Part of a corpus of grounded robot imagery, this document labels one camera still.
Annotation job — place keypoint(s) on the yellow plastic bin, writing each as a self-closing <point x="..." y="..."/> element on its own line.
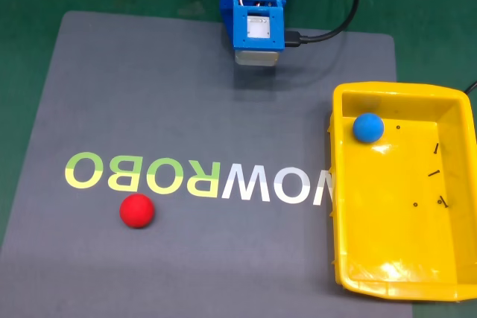
<point x="391" y="221"/>

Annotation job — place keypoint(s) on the blue boxed gripper camera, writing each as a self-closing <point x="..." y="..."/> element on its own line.
<point x="259" y="40"/>

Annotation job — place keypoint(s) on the blue ball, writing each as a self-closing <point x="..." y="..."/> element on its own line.
<point x="368" y="127"/>

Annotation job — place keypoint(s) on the black screw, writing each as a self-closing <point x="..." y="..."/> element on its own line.
<point x="435" y="149"/>
<point x="433" y="173"/>
<point x="442" y="201"/>

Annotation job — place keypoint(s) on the grey mat with NOWROBO print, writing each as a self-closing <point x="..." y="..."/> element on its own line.
<point x="167" y="109"/>

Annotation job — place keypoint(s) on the red ball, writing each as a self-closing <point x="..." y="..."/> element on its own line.
<point x="136" y="210"/>

